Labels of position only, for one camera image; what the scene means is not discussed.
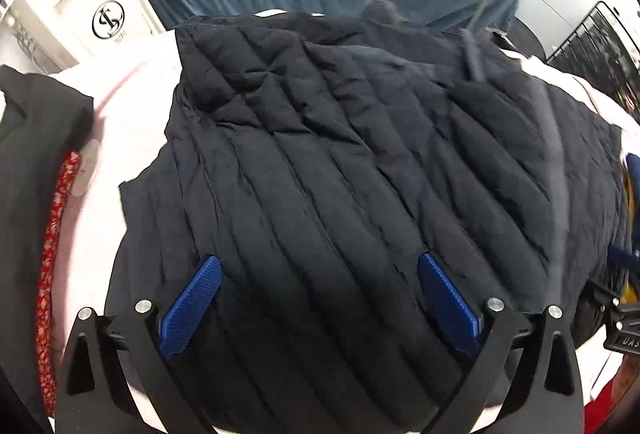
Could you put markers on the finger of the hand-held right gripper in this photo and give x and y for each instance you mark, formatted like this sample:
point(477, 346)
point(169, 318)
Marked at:
point(622, 256)

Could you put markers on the black puffer jacket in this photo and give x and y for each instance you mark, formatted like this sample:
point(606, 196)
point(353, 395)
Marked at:
point(325, 163)

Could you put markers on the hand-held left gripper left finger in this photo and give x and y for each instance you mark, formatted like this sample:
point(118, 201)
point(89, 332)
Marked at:
point(192, 304)

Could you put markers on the black garment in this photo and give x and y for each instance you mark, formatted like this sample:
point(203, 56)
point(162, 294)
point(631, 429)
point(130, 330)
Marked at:
point(30, 153)

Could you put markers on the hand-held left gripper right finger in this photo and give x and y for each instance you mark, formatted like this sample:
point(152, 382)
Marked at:
point(447, 304)

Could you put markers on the dark blue cloth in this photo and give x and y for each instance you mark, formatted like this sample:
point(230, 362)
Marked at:
point(634, 166)

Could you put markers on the red patterned cloth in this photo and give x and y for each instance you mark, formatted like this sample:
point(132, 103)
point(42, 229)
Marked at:
point(55, 224)

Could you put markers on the plain red cloth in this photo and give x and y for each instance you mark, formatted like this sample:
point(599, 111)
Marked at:
point(610, 414)

